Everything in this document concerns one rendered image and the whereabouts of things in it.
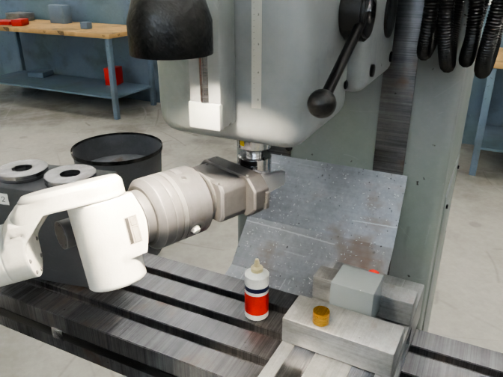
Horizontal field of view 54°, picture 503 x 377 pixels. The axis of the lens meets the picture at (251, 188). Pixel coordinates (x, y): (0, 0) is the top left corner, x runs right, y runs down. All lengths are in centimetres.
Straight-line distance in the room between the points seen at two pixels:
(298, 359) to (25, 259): 36
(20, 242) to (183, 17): 29
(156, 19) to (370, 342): 46
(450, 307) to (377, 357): 198
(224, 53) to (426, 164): 58
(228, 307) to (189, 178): 35
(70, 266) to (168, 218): 43
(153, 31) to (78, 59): 640
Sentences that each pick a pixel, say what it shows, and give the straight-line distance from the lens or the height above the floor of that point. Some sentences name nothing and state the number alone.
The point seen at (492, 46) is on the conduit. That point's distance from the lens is 78.
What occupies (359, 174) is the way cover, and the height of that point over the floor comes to 111.
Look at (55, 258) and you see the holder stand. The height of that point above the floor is 102.
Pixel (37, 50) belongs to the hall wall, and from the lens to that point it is 730.
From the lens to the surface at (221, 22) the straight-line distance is 53.
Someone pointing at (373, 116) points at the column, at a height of 124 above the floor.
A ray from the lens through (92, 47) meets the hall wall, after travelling 661.
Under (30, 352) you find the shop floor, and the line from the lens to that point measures 242.
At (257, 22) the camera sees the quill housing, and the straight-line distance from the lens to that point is 55.
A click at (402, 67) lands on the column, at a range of 98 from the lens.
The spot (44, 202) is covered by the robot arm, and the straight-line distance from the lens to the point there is 55.
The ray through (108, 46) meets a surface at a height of 76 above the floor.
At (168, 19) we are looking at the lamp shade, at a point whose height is 147.
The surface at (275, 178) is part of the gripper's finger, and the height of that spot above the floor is 124.
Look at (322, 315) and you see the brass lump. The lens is 67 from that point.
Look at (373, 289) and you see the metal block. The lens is 70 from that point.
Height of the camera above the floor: 151
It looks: 24 degrees down
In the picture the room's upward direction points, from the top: straight up
